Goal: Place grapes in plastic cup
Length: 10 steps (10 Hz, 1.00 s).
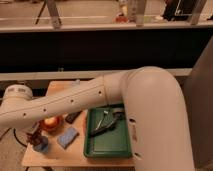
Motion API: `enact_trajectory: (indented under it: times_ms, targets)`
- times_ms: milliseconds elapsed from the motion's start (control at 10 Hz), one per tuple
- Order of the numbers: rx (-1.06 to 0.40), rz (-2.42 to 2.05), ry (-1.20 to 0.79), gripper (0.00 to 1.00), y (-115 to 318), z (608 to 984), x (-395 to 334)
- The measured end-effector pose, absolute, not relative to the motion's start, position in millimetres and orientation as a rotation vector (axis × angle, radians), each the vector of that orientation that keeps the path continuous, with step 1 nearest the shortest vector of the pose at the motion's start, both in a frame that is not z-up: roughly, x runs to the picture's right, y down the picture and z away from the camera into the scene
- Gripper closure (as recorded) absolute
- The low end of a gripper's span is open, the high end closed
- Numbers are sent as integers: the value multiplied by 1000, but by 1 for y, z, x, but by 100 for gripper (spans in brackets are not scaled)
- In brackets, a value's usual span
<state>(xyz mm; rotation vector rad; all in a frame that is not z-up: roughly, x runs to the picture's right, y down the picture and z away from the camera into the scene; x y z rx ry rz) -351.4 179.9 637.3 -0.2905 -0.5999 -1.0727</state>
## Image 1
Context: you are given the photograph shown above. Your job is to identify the orange bowl with fruit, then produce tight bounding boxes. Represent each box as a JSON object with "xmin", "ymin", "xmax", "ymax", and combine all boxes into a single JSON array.
[{"xmin": 40, "ymin": 116, "xmax": 63, "ymax": 132}]

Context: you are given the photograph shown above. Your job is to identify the black floor cable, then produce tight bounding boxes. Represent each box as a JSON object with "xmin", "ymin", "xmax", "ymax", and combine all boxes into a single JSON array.
[{"xmin": 0, "ymin": 127, "xmax": 28, "ymax": 148}]

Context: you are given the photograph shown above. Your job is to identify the wooden table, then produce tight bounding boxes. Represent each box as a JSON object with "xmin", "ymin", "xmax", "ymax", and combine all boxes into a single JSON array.
[{"xmin": 21, "ymin": 79, "xmax": 137, "ymax": 168}]

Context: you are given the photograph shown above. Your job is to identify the black tongs in tray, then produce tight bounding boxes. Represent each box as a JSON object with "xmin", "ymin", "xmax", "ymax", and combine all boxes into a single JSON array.
[{"xmin": 89, "ymin": 108, "xmax": 125, "ymax": 137}]

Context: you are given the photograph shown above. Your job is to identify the green plastic tray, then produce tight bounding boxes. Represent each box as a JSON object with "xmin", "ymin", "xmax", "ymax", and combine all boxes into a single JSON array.
[{"xmin": 84, "ymin": 104, "xmax": 132, "ymax": 158}]

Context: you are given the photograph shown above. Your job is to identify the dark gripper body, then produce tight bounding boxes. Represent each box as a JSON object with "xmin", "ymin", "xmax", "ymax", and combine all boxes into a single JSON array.
[{"xmin": 27, "ymin": 127, "xmax": 43, "ymax": 146}]

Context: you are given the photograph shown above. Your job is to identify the blue sponge cloth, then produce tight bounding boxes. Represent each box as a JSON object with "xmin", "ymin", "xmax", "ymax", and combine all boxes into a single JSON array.
[{"xmin": 57, "ymin": 127, "xmax": 79, "ymax": 149}]

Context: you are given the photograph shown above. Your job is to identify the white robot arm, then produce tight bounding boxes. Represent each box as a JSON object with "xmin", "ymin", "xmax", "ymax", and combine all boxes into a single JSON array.
[{"xmin": 0, "ymin": 67, "xmax": 195, "ymax": 171}]

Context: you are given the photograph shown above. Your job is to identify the small black rectangular block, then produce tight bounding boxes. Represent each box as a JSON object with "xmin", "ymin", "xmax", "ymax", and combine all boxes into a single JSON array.
[{"xmin": 65, "ymin": 112, "xmax": 80, "ymax": 124}]

